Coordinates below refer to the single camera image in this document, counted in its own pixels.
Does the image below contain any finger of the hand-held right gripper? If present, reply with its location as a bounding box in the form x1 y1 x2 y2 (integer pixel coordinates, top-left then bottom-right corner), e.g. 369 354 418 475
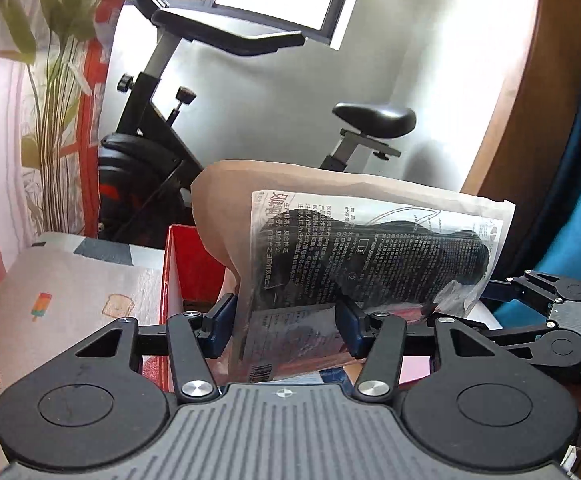
485 270 560 307
485 322 555 363

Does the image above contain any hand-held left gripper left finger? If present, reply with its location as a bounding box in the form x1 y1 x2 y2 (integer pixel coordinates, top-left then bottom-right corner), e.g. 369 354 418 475
73 292 237 404

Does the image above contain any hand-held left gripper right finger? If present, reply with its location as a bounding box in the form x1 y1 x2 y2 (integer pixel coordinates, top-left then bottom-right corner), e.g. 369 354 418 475
335 296 499 404

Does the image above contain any red strawberry print box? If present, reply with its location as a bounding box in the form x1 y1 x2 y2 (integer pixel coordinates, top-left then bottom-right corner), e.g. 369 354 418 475
159 225 501 396

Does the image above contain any clear packet with black cloth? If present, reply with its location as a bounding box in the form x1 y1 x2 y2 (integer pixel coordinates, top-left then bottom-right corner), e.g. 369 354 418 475
230 189 516 383

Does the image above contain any cartoon print mat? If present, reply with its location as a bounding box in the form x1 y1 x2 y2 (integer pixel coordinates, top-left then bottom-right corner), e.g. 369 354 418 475
0 230 171 466

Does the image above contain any black exercise bike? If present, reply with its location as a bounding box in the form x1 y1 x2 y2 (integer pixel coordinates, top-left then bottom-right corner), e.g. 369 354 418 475
98 0 417 251

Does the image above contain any brown wooden furniture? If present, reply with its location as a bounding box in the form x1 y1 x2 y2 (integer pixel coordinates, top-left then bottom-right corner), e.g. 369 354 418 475
463 0 581 221

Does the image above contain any leaf print curtain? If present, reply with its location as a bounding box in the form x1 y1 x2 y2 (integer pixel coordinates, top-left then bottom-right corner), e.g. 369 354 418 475
0 0 136 311

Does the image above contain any dark window frame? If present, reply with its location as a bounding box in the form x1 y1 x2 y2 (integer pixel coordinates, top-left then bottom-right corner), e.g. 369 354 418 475
200 0 361 51

